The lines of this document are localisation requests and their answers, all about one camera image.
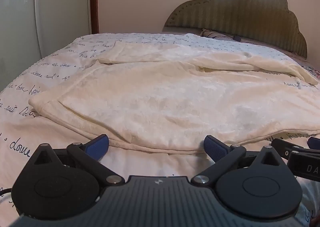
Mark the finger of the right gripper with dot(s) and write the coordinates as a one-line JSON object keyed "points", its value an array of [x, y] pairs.
{"points": [[314, 143], [285, 148]]}

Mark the white wardrobe with flowers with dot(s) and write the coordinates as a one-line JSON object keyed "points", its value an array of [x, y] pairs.
{"points": [[33, 29]]}

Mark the cream fleece pants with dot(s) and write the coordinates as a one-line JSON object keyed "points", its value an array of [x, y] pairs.
{"points": [[164, 93]]}

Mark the patterned pillow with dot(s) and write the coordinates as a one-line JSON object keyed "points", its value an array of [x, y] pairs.
{"points": [[207, 33]]}

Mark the white script-print bedspread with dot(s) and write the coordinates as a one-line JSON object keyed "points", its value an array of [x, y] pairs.
{"points": [[23, 128]]}

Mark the green padded headboard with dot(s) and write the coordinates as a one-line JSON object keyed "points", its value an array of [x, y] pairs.
{"points": [[268, 21]]}

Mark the pile of colourful clothes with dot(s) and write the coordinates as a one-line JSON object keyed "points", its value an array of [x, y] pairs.
{"points": [[309, 67]]}

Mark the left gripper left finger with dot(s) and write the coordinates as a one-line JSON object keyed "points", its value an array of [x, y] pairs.
{"points": [[87, 157]]}

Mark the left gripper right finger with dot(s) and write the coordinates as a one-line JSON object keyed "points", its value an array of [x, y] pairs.
{"points": [[226, 158]]}

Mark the small black device on bed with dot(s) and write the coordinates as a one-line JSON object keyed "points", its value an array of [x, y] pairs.
{"points": [[237, 38]]}

